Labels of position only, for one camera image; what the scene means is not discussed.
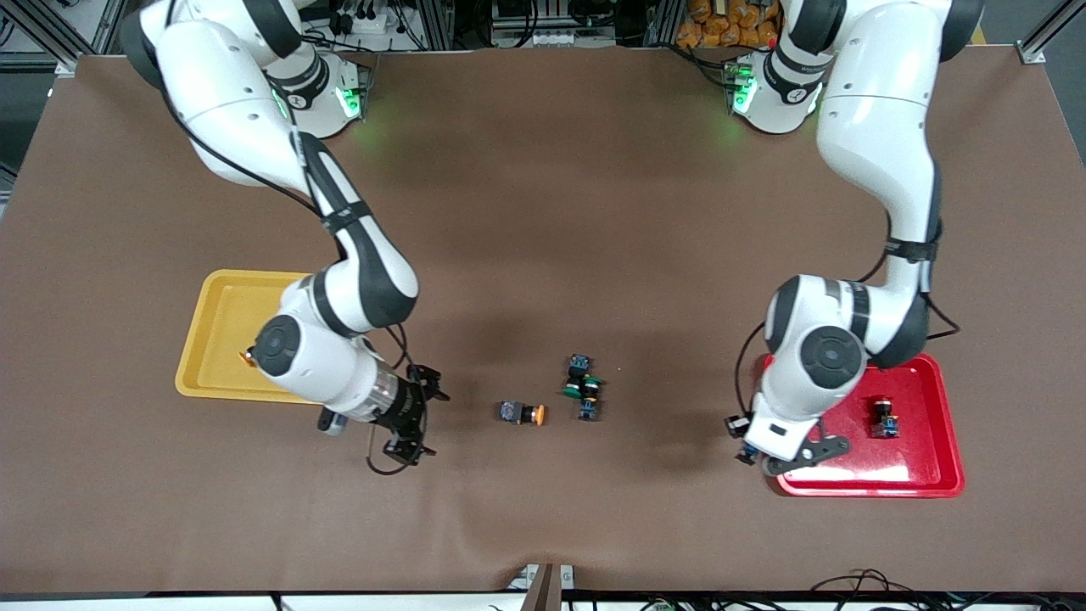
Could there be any aluminium mounting bracket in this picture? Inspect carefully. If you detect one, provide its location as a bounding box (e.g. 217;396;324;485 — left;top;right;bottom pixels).
509;563;578;611

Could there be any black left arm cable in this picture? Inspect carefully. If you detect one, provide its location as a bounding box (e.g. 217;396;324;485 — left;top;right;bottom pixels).
734;208;961;421

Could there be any white power strip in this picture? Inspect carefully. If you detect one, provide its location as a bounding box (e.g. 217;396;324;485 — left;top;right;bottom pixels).
333;7;401;36

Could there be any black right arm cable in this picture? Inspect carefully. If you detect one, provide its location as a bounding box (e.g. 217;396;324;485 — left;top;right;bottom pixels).
160;81;425;476

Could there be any red plastic tray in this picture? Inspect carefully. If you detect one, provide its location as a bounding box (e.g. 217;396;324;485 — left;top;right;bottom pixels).
764;352;966;499

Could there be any yellow plastic tray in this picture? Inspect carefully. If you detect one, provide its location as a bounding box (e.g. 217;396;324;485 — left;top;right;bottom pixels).
175;269;316;404

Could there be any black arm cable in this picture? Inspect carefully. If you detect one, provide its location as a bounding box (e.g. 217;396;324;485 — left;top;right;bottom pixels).
734;208;961;421
160;81;425;476

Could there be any pile of orange packets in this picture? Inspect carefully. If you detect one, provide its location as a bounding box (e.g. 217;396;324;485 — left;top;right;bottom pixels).
675;0;783;49

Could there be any black cable bundle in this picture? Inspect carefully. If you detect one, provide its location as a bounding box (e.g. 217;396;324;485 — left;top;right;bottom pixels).
810;569;1086;611

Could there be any brown table cover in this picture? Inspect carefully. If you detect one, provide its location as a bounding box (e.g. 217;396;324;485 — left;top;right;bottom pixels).
0;47;1086;595

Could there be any green push button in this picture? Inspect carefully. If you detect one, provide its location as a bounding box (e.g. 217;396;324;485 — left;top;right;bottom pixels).
577;373;605;423
563;353;592;401

